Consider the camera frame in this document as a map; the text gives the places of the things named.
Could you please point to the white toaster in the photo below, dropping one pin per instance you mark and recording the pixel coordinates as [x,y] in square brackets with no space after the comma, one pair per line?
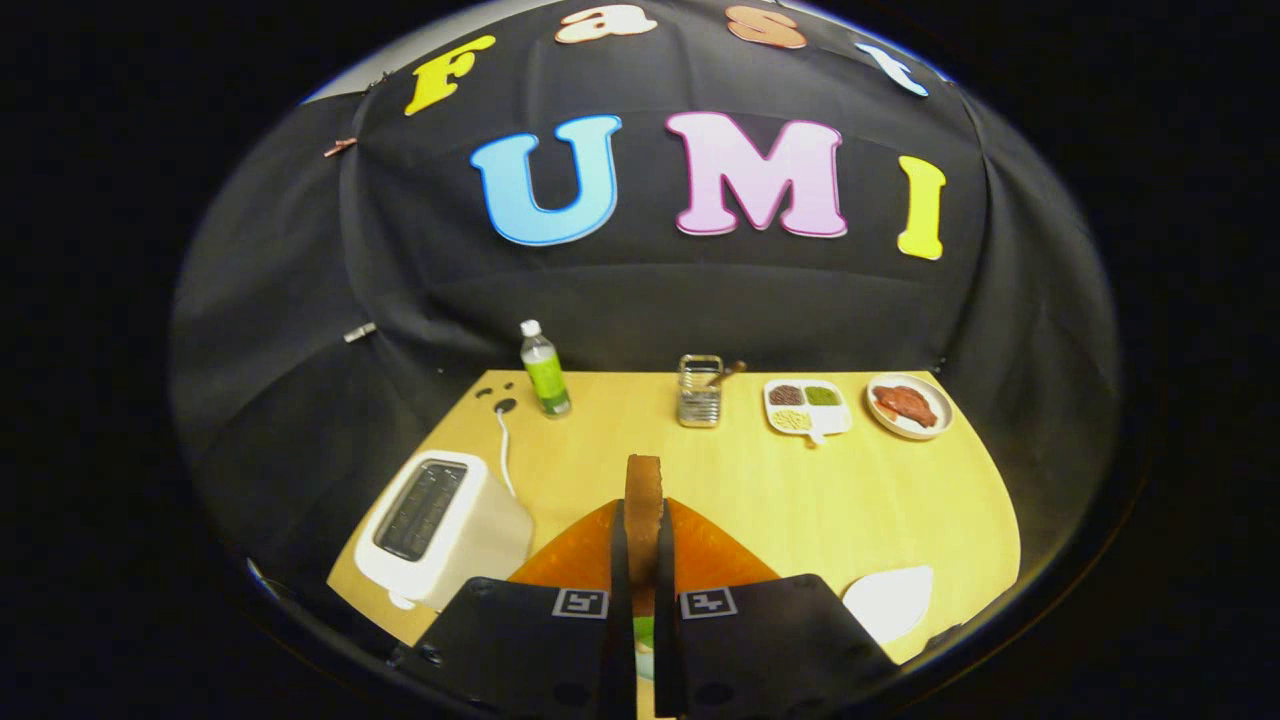
[480,540]

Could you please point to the wooden spoon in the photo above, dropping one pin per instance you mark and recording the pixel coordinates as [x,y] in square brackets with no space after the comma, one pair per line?
[733,370]

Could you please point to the green lettuce leaf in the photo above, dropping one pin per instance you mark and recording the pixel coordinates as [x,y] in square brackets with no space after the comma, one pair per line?
[643,632]

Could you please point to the bread slice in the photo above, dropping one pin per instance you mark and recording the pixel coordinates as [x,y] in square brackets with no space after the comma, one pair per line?
[643,520]

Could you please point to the black backdrop cloth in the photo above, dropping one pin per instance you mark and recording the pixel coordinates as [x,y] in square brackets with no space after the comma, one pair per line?
[650,290]

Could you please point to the round white meat plate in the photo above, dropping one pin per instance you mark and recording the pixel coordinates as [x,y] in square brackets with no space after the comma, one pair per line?
[944,412]

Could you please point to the white divided bean dish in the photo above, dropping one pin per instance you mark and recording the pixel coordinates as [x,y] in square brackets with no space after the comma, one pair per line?
[835,420]

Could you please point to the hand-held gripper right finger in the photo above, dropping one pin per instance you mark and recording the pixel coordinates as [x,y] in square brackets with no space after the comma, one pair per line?
[666,560]

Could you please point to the brown meat slice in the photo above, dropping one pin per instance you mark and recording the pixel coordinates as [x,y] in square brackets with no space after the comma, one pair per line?
[905,403]

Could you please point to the green label plastic bottle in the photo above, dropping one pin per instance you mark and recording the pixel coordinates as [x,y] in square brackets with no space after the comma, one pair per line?
[547,385]

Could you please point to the white pointed plate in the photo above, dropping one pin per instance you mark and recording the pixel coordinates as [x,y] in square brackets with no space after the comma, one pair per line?
[890,605]

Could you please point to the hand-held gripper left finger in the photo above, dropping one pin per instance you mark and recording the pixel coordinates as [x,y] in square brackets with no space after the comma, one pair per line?
[620,560]

